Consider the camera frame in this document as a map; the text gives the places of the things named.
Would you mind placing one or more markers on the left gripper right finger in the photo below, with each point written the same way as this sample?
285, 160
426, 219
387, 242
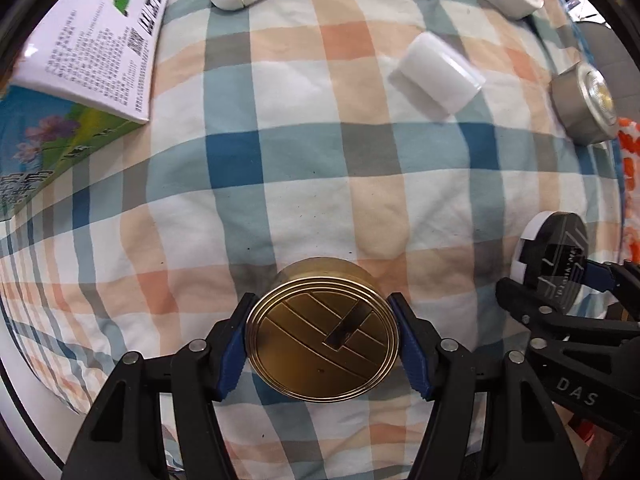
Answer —
491, 418

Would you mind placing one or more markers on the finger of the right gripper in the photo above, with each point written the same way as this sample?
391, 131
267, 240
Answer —
579, 338
620, 279

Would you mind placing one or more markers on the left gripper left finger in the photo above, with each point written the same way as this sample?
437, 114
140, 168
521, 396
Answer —
122, 437

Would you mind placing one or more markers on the black round tin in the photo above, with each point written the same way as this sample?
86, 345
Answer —
549, 259

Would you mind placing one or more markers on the silver round tin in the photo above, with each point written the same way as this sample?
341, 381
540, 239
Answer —
584, 105

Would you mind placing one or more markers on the gold round tin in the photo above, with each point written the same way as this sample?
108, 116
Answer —
323, 332

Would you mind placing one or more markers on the white cylinder bottle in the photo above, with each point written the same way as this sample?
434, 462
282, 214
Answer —
435, 78

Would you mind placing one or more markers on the orange white patterned cloth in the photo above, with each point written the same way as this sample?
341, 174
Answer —
628, 135

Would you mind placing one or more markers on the grey chair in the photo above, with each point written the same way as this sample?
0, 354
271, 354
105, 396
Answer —
617, 67

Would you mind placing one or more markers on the plaid checkered cloth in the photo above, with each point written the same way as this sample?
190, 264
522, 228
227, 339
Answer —
275, 136

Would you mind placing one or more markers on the printed cardboard box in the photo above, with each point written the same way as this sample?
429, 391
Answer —
82, 80

